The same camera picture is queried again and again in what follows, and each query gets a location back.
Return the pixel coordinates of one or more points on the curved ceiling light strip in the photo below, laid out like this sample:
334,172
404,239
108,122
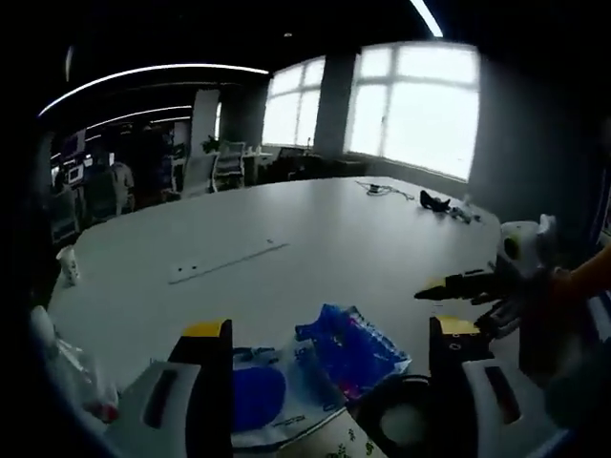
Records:
143,71

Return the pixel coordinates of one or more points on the white office chair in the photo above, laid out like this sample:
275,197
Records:
229,164

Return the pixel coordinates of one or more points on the small grey object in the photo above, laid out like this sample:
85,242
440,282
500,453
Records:
465,214

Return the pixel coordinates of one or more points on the blue plastic wrapper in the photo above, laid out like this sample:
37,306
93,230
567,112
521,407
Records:
358,348

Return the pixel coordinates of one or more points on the black bag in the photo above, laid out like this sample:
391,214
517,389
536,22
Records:
301,164

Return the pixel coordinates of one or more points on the black object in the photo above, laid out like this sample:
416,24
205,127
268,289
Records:
434,201

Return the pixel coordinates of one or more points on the white packet with blue pad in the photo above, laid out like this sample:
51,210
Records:
260,389

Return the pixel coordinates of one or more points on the short ceiling light strip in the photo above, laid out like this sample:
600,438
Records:
428,16

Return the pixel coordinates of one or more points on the clear plastic water bottle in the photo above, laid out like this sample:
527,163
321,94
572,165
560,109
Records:
76,372

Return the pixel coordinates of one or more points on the white table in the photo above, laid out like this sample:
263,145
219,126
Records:
286,229

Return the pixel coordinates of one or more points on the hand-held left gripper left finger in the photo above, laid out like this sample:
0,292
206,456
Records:
210,391

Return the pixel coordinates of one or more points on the small white paper cup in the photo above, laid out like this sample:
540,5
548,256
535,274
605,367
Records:
68,264

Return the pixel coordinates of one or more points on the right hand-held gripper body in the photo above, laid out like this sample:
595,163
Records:
525,248

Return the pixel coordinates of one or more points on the green potted plant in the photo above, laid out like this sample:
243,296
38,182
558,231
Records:
211,144

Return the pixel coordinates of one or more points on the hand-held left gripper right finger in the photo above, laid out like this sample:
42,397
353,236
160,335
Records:
448,381

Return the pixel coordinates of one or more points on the patterned paper cup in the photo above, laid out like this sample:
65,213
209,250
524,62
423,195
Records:
351,436

